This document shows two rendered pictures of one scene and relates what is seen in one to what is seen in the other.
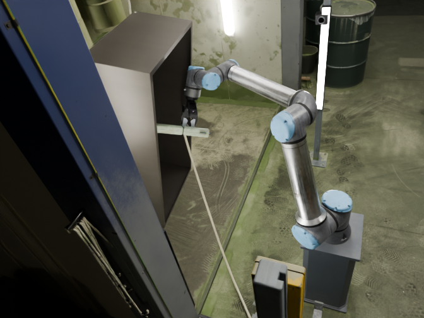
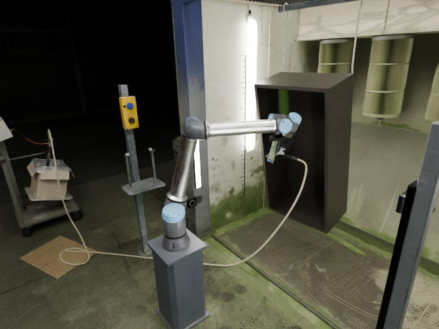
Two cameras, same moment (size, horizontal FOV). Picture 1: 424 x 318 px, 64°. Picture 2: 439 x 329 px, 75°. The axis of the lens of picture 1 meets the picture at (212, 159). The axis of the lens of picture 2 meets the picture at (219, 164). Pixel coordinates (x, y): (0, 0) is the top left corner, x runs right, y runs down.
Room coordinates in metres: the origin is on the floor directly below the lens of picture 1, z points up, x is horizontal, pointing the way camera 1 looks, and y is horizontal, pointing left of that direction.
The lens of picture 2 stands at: (2.03, -1.99, 1.84)
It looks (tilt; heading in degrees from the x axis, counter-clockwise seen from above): 21 degrees down; 114
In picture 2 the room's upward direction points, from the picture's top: 2 degrees counter-clockwise
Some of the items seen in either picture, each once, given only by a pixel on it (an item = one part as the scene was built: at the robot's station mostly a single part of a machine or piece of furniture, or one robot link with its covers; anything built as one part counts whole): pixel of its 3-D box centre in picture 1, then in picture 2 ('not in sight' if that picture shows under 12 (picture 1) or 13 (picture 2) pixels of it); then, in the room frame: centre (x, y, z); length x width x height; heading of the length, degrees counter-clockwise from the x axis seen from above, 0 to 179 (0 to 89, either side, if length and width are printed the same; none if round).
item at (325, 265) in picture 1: (328, 260); (179, 280); (1.08, -0.59, 0.32); 0.31 x 0.31 x 0.64; 61
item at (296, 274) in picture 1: (279, 296); (129, 112); (0.40, -0.10, 1.42); 0.12 x 0.06 x 0.26; 61
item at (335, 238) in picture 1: (333, 224); (176, 237); (1.08, -0.59, 0.69); 0.19 x 0.19 x 0.10
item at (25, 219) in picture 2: not in sight; (32, 173); (-1.15, -0.04, 0.64); 0.73 x 0.50 x 1.27; 63
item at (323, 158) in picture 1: (315, 158); not in sight; (2.30, -0.98, 0.01); 0.20 x 0.20 x 0.01; 61
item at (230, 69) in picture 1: (264, 88); (238, 128); (1.44, -0.32, 1.42); 0.68 x 0.12 x 0.12; 31
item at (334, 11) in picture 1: (347, 7); not in sight; (3.63, -1.77, 0.86); 0.54 x 0.54 x 0.01
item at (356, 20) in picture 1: (342, 45); not in sight; (3.62, -1.76, 0.44); 0.59 x 0.58 x 0.89; 166
